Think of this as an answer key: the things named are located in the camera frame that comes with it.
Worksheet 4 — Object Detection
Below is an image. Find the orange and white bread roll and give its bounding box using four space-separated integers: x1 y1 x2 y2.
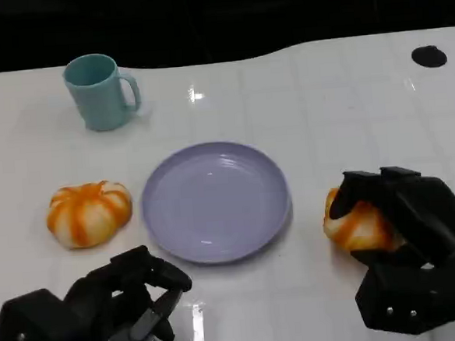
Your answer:
320 182 408 257
43 178 136 252

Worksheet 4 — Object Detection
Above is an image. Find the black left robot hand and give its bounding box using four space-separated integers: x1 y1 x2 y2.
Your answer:
55 241 197 341

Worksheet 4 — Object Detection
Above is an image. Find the black table grommet hole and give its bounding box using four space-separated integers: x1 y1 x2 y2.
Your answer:
410 44 449 69

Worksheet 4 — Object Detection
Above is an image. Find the lilac plate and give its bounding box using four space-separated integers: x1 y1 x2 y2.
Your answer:
138 136 297 270

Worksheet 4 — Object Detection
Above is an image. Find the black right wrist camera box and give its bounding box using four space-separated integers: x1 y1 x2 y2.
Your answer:
352 248 455 340

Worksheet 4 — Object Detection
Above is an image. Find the pale green mug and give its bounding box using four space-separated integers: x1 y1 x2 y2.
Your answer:
61 51 144 135

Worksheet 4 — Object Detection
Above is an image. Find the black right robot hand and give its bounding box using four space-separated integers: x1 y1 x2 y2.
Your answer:
324 161 455 276

